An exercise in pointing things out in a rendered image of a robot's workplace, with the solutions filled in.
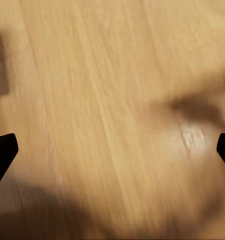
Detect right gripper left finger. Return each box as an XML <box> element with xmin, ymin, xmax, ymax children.
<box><xmin>0</xmin><ymin>133</ymin><xmax>19</xmax><ymax>181</ymax></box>

